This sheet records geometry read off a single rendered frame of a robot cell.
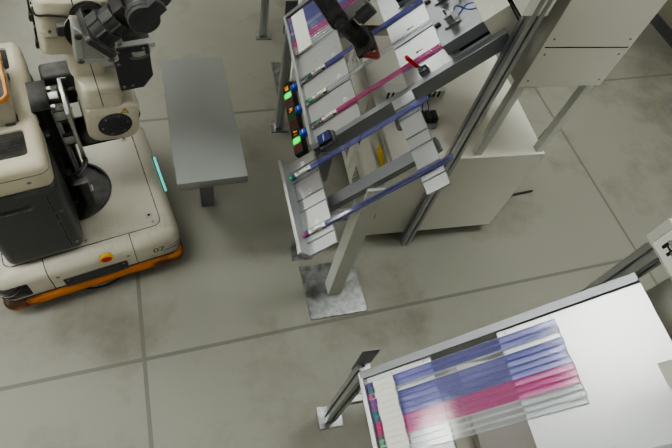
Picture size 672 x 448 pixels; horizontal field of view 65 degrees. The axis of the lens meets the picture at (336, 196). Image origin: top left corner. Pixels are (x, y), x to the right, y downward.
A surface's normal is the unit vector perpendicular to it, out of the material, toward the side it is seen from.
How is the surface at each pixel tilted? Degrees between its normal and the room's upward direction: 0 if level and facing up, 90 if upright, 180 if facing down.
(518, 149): 0
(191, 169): 0
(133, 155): 0
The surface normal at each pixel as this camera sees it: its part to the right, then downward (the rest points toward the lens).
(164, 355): 0.16, -0.55
